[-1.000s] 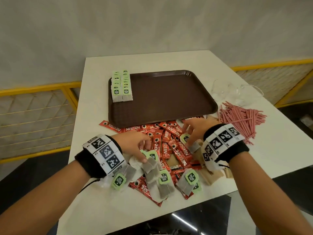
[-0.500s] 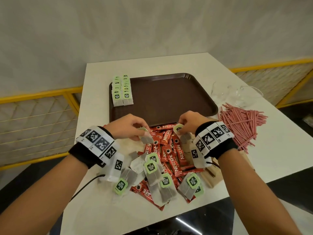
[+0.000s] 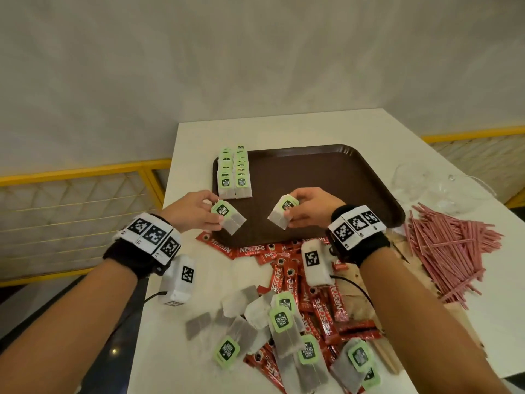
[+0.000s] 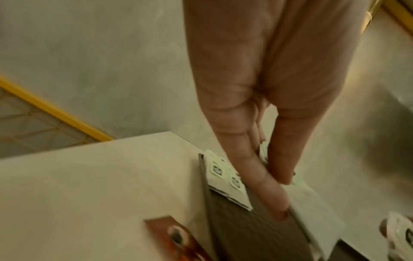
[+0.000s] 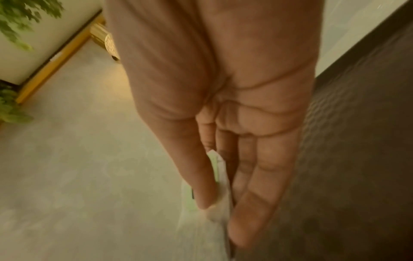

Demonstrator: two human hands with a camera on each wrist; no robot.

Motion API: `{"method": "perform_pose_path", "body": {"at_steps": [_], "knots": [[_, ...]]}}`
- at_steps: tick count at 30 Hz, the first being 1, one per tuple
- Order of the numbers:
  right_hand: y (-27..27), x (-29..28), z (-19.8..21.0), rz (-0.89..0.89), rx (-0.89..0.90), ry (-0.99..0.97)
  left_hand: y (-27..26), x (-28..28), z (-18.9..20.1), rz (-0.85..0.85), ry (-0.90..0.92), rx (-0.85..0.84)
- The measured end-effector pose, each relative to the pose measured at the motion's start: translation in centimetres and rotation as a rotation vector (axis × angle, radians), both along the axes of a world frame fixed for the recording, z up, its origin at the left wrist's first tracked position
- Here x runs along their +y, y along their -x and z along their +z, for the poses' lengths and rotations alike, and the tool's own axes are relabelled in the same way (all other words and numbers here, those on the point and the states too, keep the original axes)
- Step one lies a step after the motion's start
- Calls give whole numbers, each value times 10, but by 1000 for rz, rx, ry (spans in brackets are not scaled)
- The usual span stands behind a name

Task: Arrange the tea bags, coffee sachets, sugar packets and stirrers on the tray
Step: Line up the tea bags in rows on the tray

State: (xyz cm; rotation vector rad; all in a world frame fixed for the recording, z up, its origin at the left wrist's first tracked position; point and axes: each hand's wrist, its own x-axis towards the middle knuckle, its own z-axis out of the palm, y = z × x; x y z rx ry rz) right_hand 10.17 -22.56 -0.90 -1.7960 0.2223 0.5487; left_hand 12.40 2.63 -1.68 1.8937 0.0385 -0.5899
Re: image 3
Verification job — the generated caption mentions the person's left hand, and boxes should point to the person's left hand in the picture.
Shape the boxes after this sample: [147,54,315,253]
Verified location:
[157,189,225,234]

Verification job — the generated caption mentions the person's right hand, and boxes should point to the person's right hand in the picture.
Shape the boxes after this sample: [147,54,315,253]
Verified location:
[284,187,347,229]

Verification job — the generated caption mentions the brown plastic tray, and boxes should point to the brown plastic tray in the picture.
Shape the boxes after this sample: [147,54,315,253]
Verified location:
[212,144,406,249]

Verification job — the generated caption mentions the green tag tea bag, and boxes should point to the green tag tea bag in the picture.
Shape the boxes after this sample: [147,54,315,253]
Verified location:
[210,199,248,236]
[267,194,300,231]

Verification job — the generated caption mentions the neat rows of tea bags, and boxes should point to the neat rows of tea bags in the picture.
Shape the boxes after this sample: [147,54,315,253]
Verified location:
[216,145,253,200]

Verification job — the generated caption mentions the pile of brown sugar packets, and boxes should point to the pile of brown sugar packets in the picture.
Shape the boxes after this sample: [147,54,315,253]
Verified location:
[340,229,489,374]

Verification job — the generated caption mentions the pile of red Nescafe sachets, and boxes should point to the pile of red Nescafe sachets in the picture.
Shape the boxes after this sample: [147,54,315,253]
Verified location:
[196,231,384,394]

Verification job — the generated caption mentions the pile of tea bags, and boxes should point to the pile of tea bags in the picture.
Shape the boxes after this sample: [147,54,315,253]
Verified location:
[185,285,382,394]

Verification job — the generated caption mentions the clear glass cups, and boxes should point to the clear glass cups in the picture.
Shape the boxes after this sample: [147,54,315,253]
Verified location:
[389,161,497,216]

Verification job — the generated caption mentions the pile of pink stirrer sticks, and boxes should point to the pile of pink stirrer sticks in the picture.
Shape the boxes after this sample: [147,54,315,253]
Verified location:
[404,202,504,310]

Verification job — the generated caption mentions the person's left forearm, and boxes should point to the person's left forearm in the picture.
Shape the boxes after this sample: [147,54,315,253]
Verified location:
[0,258,138,394]

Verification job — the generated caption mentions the person's right forearm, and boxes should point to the person's right forearm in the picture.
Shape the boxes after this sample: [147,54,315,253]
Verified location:
[359,246,514,394]

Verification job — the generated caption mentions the right wristband with marker tiles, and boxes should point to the right wristband with marker tiles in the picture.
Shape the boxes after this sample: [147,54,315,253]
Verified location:
[327,205,391,267]

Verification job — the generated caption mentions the wristband with marker tiles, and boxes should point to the wristband with marker tiles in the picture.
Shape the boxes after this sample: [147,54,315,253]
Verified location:
[102,212,182,280]
[327,205,391,267]

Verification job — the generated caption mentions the left wristband with marker tiles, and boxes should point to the left wristband with marker tiles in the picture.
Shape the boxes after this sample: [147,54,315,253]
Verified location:
[102,212,182,280]

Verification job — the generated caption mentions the marker cube on right wrist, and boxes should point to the marker cube on right wrist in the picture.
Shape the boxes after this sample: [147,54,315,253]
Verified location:
[301,240,335,288]

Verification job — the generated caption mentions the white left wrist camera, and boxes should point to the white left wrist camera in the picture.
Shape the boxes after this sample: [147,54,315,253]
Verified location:
[157,254,197,307]

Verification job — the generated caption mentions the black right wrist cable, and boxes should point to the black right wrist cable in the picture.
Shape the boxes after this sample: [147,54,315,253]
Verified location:
[330,274,376,308]

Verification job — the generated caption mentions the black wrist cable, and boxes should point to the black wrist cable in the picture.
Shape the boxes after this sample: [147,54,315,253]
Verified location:
[330,274,376,308]
[110,291,168,337]

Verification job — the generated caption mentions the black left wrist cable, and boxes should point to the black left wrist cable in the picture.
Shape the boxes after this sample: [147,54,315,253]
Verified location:
[110,291,168,337]

